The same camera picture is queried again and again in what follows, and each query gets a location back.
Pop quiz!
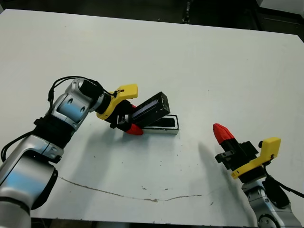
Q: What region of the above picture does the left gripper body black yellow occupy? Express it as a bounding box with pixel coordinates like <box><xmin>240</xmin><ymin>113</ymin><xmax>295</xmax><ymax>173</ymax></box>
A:
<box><xmin>96</xmin><ymin>83</ymin><xmax>139</xmax><ymax>130</ymax></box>

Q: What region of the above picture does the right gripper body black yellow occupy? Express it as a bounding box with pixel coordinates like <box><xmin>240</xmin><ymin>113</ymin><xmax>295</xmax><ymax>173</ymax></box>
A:
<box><xmin>215</xmin><ymin>137</ymin><xmax>282</xmax><ymax>184</ymax></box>

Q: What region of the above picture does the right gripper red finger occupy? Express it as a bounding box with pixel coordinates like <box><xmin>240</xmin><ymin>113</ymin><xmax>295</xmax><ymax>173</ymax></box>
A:
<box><xmin>212</xmin><ymin>123</ymin><xmax>232</xmax><ymax>155</ymax></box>
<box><xmin>217</xmin><ymin>123</ymin><xmax>242</xmax><ymax>154</ymax></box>

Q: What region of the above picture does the black taped box lid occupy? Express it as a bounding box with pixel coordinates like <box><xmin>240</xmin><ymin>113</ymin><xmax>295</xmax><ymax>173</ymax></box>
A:
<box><xmin>130</xmin><ymin>91</ymin><xmax>171</xmax><ymax>128</ymax></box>

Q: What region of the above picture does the black stand pole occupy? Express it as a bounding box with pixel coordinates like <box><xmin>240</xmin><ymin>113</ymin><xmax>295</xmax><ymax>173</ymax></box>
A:
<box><xmin>181</xmin><ymin>0</ymin><xmax>193</xmax><ymax>23</ymax></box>

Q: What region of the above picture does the white panel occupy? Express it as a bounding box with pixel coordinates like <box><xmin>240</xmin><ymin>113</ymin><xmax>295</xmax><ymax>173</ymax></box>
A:
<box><xmin>255</xmin><ymin>0</ymin><xmax>304</xmax><ymax>11</ymax></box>

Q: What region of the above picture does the white camera box base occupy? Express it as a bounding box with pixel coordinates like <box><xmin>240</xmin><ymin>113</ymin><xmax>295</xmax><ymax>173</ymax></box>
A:
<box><xmin>142</xmin><ymin>114</ymin><xmax>180</xmax><ymax>136</ymax></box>

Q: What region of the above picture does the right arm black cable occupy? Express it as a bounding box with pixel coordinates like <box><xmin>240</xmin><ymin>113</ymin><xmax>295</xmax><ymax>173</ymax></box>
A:
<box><xmin>258</xmin><ymin>141</ymin><xmax>304</xmax><ymax>198</ymax></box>

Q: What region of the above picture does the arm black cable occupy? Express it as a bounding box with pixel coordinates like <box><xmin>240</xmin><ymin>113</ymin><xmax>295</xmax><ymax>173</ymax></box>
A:
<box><xmin>0</xmin><ymin>76</ymin><xmax>119</xmax><ymax>162</ymax></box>
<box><xmin>258</xmin><ymin>141</ymin><xmax>304</xmax><ymax>198</ymax></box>

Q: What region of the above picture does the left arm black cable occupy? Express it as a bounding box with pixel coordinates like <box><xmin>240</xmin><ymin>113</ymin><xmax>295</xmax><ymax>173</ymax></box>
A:
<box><xmin>0</xmin><ymin>76</ymin><xmax>119</xmax><ymax>162</ymax></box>

